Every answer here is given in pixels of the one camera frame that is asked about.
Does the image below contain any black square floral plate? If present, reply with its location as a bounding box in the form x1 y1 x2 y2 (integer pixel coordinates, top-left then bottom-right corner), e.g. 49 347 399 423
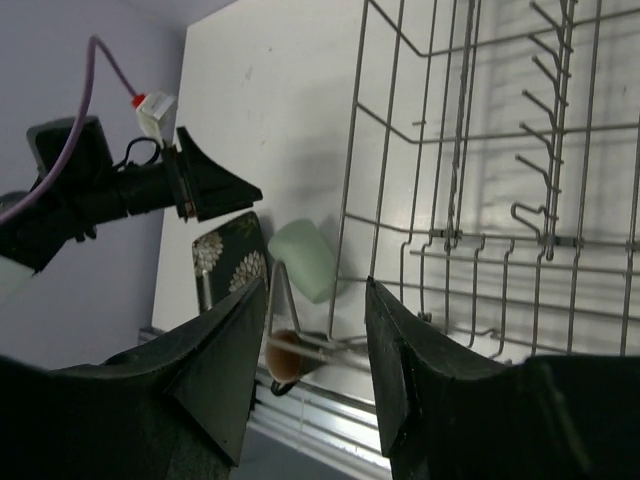
191 211 269 312

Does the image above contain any clear drinking glass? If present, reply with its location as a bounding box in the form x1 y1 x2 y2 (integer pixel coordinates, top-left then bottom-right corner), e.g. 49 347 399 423
264 262 334 371

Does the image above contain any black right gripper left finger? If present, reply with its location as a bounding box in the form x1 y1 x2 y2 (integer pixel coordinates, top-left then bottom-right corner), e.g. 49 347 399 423
1 279 266 479

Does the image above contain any light green cup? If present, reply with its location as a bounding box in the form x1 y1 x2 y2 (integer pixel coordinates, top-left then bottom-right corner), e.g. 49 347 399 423
268 219 336 304

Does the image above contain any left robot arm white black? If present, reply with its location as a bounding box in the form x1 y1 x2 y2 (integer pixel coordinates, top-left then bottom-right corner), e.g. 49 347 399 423
1 116 263 300

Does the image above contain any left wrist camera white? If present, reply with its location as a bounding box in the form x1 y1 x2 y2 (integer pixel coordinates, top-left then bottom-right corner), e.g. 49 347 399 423
131 91 177 143

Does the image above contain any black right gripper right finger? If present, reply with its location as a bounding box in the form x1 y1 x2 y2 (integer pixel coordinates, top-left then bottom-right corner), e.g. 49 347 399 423
365 279 639 479

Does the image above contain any dark brown mug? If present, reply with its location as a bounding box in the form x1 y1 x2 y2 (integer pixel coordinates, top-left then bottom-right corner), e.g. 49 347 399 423
265 330 304 397

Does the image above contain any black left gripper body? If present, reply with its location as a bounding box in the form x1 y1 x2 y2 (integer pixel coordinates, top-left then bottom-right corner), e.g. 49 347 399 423
112 149 193 220

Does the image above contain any aluminium rail frame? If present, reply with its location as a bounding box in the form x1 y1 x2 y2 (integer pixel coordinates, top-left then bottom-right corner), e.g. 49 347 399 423
249 357 392 479

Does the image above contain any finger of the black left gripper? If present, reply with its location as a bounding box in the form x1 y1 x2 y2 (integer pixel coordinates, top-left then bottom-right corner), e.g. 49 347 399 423
176 126 263 221

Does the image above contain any grey wire dish rack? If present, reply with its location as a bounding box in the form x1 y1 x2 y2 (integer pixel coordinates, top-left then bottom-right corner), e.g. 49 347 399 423
325 1 639 362

